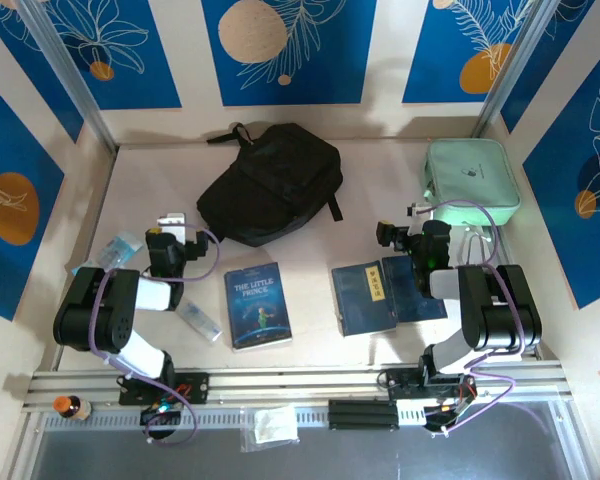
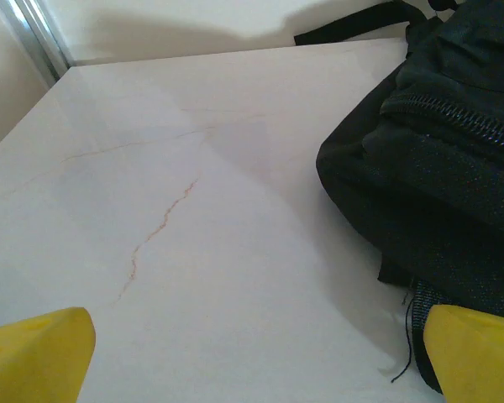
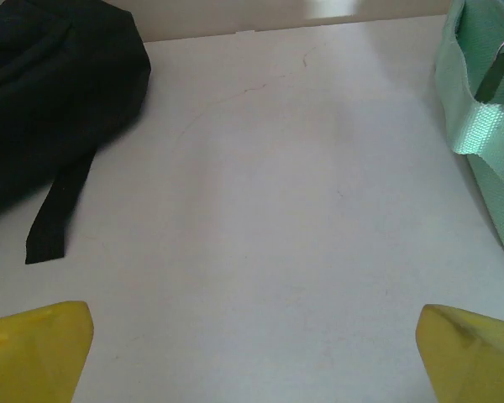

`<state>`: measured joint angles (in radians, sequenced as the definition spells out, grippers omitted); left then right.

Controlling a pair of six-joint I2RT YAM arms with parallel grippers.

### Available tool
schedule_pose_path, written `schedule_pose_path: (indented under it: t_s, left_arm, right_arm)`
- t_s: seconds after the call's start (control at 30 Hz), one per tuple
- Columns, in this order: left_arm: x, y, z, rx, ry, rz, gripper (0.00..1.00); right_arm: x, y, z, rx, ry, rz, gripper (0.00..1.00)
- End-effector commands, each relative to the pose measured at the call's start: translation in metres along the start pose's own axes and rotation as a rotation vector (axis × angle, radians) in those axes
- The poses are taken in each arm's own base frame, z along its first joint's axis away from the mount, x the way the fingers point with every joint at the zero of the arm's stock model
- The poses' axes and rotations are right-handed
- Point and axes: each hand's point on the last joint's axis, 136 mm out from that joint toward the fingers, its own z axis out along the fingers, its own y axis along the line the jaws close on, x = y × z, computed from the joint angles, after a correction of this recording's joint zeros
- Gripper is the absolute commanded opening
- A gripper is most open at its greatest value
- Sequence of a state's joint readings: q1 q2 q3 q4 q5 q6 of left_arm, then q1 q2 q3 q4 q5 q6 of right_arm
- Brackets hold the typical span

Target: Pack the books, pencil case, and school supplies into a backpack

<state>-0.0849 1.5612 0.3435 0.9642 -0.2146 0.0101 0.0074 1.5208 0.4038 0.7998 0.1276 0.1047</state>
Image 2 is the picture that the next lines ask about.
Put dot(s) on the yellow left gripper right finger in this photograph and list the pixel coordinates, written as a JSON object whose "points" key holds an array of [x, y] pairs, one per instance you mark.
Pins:
{"points": [[479, 361]]}

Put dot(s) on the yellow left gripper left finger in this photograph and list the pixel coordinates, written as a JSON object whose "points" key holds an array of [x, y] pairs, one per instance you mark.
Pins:
{"points": [[33, 357]]}

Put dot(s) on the black backpack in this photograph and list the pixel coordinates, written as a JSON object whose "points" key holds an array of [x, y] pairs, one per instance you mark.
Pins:
{"points": [[445, 189]]}

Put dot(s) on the aluminium frame post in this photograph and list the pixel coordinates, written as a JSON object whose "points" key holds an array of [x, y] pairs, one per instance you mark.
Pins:
{"points": [[38, 38]]}

